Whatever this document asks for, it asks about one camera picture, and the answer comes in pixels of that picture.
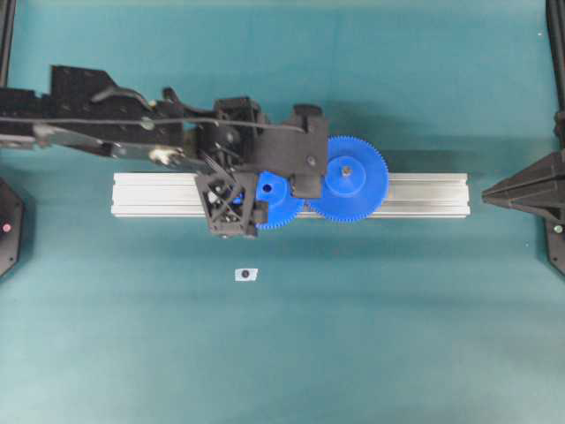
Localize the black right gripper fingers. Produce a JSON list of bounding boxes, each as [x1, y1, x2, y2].
[[481, 149, 564, 218]]

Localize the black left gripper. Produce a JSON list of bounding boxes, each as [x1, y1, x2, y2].
[[184, 97, 268, 239]]

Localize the small blue plastic gear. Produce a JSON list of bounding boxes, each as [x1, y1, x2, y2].
[[255, 171, 305, 230]]

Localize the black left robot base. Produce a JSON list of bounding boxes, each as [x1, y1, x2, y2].
[[0, 179, 25, 276]]

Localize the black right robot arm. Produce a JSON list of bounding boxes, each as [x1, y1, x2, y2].
[[481, 112, 564, 273]]

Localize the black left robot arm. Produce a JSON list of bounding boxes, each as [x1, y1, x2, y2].
[[1, 66, 268, 238]]

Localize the large blue plastic gear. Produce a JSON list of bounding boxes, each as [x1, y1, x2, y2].
[[306, 136, 389, 223]]

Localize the white sticker with black dot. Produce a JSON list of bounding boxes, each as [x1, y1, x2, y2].
[[235, 268, 259, 282]]

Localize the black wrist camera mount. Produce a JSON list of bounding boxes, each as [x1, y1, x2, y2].
[[245, 104, 329, 200]]

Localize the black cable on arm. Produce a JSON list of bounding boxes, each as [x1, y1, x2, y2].
[[0, 115, 310, 133]]

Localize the aluminium extrusion rail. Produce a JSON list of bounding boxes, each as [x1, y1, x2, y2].
[[111, 172, 471, 219]]

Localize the black frame post right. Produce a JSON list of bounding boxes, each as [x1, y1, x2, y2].
[[546, 0, 564, 110]]

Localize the black frame post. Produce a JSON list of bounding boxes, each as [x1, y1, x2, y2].
[[546, 0, 564, 110], [0, 0, 17, 87]]

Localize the black frame post left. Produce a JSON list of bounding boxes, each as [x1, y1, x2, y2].
[[0, 0, 17, 87]]

